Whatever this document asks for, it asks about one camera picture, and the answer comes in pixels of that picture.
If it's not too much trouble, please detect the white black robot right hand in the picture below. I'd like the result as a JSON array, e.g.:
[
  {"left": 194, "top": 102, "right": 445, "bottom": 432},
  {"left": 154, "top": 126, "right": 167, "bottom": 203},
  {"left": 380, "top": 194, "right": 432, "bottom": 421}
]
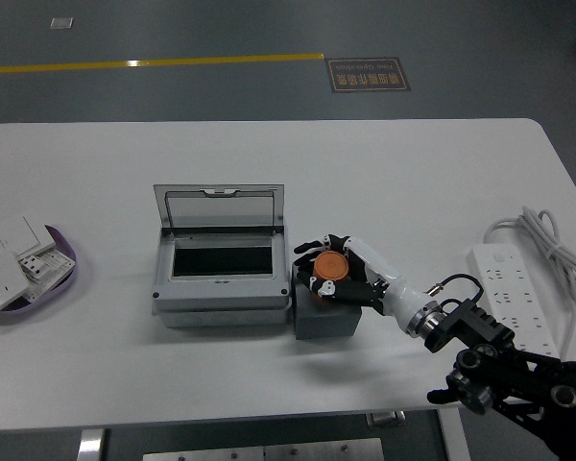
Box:
[{"left": 293, "top": 233, "right": 433, "bottom": 335}]

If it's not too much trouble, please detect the orange cylinder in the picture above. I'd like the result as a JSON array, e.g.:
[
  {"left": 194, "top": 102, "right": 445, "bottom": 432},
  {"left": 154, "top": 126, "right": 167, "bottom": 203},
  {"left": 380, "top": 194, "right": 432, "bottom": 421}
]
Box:
[{"left": 313, "top": 251, "right": 351, "bottom": 304}]

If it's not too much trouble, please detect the smoky transparent box lid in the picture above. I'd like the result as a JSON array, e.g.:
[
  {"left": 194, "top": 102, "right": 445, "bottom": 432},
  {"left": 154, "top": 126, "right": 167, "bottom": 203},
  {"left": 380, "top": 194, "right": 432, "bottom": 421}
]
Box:
[{"left": 153, "top": 182, "right": 286, "bottom": 237}]

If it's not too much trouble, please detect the grey cube with round hole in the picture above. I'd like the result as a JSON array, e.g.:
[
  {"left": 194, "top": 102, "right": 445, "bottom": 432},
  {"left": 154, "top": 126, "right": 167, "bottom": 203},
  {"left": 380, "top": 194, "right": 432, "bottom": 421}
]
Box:
[{"left": 292, "top": 266, "right": 364, "bottom": 342}]

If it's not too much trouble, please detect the white power strip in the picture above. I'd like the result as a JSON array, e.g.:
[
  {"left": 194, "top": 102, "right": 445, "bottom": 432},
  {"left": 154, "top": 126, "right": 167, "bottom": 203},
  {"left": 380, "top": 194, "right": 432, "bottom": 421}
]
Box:
[{"left": 466, "top": 242, "right": 561, "bottom": 359}]

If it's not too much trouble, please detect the white table leg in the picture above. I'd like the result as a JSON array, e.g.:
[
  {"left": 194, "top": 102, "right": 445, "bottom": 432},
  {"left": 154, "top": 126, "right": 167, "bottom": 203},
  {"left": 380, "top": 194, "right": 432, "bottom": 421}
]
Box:
[
  {"left": 76, "top": 428, "right": 107, "bottom": 461},
  {"left": 436, "top": 407, "right": 471, "bottom": 461}
]

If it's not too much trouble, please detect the brown floor sign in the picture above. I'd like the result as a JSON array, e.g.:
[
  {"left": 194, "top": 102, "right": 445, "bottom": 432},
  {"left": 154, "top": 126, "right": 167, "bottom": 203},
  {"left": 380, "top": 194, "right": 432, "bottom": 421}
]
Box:
[{"left": 324, "top": 57, "right": 413, "bottom": 94}]

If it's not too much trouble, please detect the purple plastic tray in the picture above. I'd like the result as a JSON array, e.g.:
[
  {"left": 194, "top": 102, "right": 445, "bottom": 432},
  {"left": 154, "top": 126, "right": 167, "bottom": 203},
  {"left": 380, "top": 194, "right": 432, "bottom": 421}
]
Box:
[{"left": 0, "top": 224, "right": 79, "bottom": 318}]

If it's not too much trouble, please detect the white socket module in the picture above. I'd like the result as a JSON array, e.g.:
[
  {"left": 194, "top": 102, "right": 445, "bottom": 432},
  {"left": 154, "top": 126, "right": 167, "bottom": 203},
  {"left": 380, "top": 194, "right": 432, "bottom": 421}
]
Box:
[{"left": 16, "top": 249, "right": 76, "bottom": 297}]

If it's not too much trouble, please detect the white five-hole socket panel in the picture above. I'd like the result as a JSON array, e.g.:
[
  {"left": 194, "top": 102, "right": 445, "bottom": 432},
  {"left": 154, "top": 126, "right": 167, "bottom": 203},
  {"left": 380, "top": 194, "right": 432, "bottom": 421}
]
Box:
[{"left": 0, "top": 247, "right": 30, "bottom": 323}]

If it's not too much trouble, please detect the metal table bracket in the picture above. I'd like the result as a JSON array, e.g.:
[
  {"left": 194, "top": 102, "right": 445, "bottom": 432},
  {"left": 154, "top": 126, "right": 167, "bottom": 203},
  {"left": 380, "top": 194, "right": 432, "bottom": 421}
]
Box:
[{"left": 367, "top": 410, "right": 407, "bottom": 427}]

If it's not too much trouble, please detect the white power cord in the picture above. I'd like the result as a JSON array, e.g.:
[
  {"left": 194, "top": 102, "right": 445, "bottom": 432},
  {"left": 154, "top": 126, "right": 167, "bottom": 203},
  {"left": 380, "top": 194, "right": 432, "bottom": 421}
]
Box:
[{"left": 483, "top": 206, "right": 576, "bottom": 360}]

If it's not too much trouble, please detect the grey plastic enclosure box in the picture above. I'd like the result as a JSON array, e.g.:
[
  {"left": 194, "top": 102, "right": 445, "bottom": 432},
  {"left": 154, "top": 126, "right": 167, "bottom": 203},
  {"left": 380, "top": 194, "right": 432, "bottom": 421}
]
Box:
[{"left": 152, "top": 225, "right": 292, "bottom": 330}]

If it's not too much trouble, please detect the grey metal base plate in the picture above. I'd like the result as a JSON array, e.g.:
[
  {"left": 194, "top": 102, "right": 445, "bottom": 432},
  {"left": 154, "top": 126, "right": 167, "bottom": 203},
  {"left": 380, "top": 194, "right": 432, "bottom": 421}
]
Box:
[{"left": 142, "top": 437, "right": 385, "bottom": 461}]

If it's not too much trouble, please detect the white wall switch plate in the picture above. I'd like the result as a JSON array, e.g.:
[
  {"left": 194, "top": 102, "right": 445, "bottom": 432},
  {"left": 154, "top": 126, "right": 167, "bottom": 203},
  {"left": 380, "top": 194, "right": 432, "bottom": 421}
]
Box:
[{"left": 0, "top": 215, "right": 59, "bottom": 255}]

